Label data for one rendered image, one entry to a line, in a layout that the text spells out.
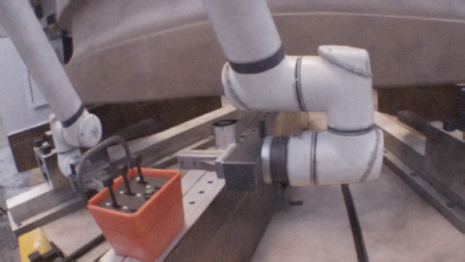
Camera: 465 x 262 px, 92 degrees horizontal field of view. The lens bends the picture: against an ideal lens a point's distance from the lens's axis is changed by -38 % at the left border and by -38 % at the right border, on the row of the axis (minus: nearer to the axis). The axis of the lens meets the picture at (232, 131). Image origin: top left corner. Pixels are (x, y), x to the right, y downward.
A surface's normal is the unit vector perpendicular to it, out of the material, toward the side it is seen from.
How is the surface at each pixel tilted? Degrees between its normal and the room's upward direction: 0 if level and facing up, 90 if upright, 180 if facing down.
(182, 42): 90
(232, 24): 118
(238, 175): 90
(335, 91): 91
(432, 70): 90
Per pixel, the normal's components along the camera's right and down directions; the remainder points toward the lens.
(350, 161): -0.32, 0.31
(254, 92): -0.34, 0.72
